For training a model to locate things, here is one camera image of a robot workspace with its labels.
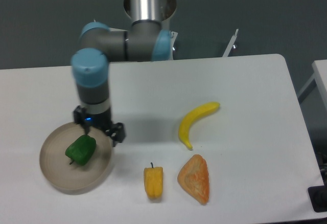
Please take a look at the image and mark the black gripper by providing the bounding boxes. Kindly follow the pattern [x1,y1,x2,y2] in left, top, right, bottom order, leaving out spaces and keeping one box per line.
[73,105,126,147]

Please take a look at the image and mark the green toy bell pepper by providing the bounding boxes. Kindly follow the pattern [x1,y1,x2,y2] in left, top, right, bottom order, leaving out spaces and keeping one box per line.
[65,135,97,166]

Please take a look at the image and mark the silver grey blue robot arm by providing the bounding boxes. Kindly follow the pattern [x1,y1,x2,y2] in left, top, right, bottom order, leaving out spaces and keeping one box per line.
[71,0,172,146]

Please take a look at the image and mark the beige round plate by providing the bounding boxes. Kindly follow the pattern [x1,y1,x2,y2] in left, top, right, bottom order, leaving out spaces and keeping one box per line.
[39,122,113,195]

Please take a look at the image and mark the yellow toy bell pepper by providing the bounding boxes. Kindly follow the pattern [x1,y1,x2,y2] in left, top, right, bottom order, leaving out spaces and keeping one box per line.
[144,162,164,200]

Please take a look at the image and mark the orange toy pastry triangle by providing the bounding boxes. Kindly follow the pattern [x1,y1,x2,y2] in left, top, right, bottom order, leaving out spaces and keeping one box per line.
[177,154,210,205]

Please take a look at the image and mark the yellow toy banana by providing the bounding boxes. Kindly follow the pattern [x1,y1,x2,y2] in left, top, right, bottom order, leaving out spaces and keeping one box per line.
[178,101,220,150]

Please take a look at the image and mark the black device at table edge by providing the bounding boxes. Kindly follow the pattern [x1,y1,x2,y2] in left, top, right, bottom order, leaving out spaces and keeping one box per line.
[308,185,326,213]

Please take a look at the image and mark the white side table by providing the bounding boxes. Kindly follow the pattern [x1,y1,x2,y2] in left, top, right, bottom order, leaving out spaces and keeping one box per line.
[296,59,327,108]

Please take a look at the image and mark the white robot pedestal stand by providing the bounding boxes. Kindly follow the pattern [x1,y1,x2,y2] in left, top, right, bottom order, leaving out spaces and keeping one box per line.
[92,0,240,61]

